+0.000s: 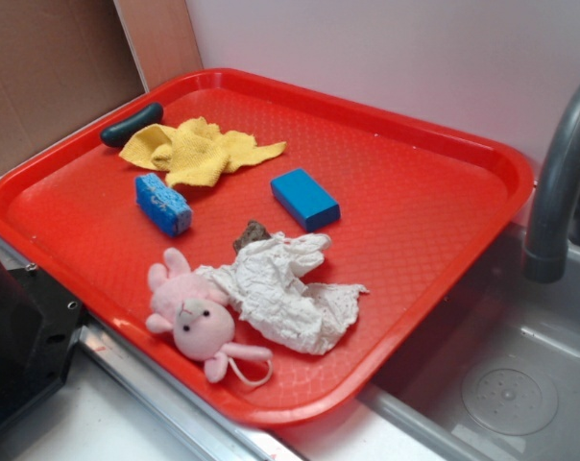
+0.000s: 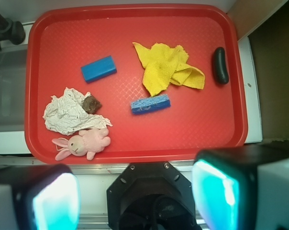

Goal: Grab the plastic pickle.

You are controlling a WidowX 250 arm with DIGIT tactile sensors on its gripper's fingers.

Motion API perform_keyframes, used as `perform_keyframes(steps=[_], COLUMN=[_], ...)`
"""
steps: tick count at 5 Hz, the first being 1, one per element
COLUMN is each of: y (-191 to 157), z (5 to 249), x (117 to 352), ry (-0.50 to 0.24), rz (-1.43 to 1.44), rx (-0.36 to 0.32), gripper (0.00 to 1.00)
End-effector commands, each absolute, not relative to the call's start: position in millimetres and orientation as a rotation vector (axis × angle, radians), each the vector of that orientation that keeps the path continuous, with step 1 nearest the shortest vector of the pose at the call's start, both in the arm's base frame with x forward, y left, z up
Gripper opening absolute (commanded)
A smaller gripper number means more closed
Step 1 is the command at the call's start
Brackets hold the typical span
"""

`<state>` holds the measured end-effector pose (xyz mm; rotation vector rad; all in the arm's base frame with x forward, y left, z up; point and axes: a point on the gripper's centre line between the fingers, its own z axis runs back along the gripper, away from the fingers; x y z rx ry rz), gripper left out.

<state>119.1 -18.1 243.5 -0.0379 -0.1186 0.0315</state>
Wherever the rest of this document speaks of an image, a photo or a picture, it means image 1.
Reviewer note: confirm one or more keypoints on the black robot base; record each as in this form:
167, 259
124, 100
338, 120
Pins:
40, 324

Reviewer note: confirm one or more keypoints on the grey toy sink basin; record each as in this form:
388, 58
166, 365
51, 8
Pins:
493, 372

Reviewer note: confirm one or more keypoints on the dark green plastic pickle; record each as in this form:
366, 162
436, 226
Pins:
118, 134

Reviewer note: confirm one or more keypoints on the red plastic tray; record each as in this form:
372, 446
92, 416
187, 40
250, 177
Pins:
419, 204

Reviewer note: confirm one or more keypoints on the yellow cloth rag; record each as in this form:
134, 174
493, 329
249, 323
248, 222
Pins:
196, 153

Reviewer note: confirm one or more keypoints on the grey toy faucet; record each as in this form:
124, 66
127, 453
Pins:
554, 220

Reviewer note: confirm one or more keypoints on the pink plush bunny toy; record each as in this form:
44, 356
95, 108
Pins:
191, 309

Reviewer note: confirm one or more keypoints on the brown cardboard panel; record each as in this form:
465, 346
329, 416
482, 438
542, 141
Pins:
64, 64

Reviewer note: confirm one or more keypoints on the blue wooden block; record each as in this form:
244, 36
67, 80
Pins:
305, 200

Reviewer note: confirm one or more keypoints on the blue sponge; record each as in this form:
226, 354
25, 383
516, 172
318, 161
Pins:
164, 206

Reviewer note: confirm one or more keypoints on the small brown rock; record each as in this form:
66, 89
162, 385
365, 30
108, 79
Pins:
253, 232

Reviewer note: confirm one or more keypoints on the white crumpled paper towel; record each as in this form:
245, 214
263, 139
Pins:
265, 287

